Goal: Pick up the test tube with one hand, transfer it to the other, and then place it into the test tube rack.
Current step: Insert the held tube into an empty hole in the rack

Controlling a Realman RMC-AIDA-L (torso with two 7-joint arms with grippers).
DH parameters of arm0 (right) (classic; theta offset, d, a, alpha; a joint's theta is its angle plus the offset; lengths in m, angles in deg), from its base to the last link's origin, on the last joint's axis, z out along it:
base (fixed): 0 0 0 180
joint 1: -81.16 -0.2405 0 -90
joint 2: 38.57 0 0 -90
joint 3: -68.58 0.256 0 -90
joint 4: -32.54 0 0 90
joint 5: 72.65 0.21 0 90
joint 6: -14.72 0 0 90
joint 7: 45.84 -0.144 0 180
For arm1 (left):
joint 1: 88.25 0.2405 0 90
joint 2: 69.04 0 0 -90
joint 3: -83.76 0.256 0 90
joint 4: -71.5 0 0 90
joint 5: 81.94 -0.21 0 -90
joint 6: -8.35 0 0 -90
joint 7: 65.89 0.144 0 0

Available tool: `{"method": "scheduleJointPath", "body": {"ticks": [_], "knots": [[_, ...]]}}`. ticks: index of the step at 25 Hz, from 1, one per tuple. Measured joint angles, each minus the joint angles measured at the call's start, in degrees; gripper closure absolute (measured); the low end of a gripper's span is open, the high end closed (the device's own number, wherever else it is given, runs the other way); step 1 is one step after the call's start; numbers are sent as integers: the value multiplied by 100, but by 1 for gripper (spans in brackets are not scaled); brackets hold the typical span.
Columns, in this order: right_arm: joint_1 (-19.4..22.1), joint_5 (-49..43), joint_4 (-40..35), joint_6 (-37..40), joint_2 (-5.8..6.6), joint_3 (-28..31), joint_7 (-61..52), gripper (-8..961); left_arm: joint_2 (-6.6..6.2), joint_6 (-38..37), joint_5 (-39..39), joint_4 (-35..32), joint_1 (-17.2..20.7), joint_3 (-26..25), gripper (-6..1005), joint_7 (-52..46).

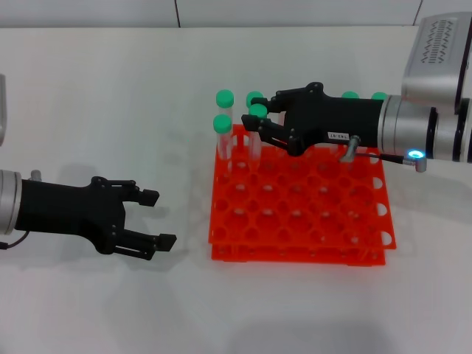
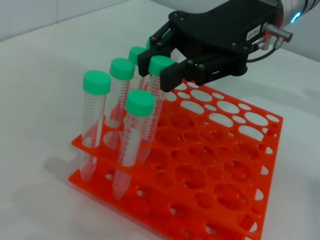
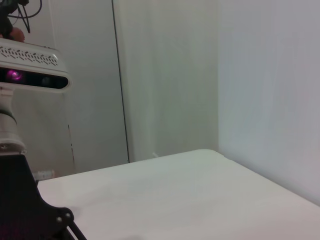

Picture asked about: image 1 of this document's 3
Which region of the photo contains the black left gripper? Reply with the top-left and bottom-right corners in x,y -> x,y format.
16,175 -> 178,262

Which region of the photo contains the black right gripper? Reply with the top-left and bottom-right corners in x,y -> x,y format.
240,81 -> 388,158

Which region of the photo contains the orange test tube rack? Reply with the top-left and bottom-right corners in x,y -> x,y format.
208,123 -> 398,266

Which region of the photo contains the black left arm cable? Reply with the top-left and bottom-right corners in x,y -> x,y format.
0,230 -> 30,251

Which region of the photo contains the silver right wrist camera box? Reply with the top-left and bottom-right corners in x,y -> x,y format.
400,13 -> 472,115

